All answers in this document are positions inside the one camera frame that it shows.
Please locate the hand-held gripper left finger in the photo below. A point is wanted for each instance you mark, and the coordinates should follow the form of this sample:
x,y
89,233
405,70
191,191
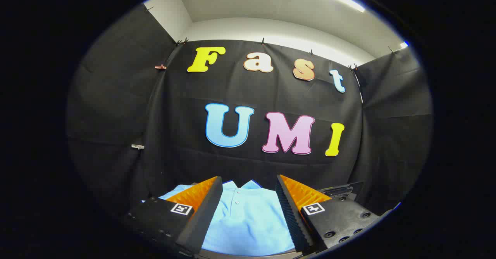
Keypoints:
x,y
205,212

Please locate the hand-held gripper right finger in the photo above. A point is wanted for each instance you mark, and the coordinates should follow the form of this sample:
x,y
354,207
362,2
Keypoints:
x,y
290,212

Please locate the light blue polo shirt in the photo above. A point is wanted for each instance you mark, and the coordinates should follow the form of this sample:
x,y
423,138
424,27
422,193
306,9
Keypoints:
x,y
248,220

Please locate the dark washing machine lid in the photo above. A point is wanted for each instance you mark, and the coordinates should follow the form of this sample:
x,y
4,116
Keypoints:
x,y
343,190

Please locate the white cloth clip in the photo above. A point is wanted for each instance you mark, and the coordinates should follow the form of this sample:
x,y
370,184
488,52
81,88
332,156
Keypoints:
x,y
137,146

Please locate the pink cloth clip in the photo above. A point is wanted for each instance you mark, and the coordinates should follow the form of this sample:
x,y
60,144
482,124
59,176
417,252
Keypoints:
x,y
160,67

